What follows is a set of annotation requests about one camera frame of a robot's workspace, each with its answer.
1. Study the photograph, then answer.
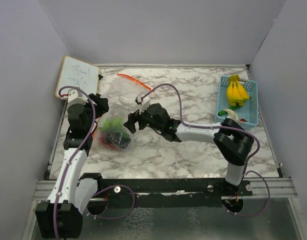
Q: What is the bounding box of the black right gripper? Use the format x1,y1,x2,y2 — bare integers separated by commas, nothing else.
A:
125,103,164,133

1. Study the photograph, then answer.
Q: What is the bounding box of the clear zip top bag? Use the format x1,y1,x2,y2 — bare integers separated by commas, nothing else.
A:
92,112,132,151
103,73,152,120

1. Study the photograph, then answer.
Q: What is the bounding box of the white fake mushroom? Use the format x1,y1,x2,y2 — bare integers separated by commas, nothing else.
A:
227,111,239,121

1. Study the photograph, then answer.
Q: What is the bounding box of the yellow fake banana bunch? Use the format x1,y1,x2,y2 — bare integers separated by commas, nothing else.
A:
226,74,250,107

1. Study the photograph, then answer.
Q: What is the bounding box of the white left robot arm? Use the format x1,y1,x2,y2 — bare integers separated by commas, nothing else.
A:
35,93,109,239

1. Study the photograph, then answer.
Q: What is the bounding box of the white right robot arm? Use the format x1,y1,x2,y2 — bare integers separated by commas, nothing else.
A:
123,103,254,196

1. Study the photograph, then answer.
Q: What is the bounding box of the green fake vegetable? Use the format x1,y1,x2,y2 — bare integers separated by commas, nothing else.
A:
98,117,130,137

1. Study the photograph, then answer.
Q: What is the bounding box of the green fake food in basket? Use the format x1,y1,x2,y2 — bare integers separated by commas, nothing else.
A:
217,105,241,117

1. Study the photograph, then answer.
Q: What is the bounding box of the light blue plastic basket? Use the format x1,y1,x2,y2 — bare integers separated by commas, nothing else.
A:
214,75,259,130

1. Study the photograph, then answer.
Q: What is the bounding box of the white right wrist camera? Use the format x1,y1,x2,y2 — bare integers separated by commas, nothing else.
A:
135,93,150,114

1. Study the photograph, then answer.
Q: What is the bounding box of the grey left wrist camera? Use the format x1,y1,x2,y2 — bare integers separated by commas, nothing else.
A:
67,88,87,107

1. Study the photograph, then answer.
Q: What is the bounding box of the small whiteboard with wooden frame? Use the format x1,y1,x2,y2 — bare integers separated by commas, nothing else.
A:
55,55,100,98

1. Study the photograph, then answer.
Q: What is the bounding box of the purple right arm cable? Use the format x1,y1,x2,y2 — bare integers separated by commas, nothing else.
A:
143,83,271,218

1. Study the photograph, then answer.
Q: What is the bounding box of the black metal base rail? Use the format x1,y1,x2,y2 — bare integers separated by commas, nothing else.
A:
88,172,254,209

